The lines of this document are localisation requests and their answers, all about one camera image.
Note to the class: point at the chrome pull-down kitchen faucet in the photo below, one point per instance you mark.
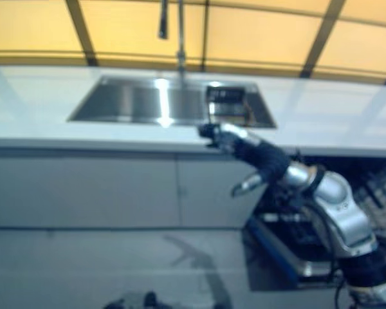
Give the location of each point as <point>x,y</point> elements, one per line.
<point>181,42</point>

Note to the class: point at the stainless steel sink basin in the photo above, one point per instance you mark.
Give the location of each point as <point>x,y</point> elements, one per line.
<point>132,99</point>

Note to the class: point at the open dishwasher with rack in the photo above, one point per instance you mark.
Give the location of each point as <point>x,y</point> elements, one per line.
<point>283,248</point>

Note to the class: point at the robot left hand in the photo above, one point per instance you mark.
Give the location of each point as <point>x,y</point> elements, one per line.
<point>122,301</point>

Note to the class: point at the black robot left foot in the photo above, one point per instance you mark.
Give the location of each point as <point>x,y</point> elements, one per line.
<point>150,297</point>

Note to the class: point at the black dish drying rack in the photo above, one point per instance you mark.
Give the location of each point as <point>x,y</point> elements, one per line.
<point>228,103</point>

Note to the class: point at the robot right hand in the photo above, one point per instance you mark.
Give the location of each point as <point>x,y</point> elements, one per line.
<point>263,157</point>

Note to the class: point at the dark window frame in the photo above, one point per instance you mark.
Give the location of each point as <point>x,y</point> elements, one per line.
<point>80,29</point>

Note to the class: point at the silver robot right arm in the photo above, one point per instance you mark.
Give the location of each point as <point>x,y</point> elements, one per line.
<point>337,209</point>

